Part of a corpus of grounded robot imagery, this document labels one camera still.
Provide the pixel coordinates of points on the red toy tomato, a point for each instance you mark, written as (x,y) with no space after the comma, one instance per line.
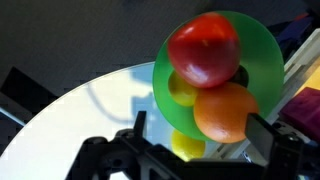
(203,50)

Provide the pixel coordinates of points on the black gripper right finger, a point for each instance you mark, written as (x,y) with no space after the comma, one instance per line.
(280,150)

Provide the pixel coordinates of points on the yellow toy lemon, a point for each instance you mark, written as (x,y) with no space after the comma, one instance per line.
(187,146)
(181,91)

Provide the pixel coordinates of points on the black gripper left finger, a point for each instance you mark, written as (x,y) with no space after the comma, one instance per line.
(133,156)

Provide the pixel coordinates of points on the green plastic bowl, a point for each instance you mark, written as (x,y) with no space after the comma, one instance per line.
(263,56)

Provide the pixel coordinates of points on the magenta toy block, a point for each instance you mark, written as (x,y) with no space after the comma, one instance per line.
(303,111)

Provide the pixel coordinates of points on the dark toy fruit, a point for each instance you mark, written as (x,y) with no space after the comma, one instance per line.
(240,76)

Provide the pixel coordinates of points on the orange toy orange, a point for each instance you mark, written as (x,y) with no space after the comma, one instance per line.
(223,113)

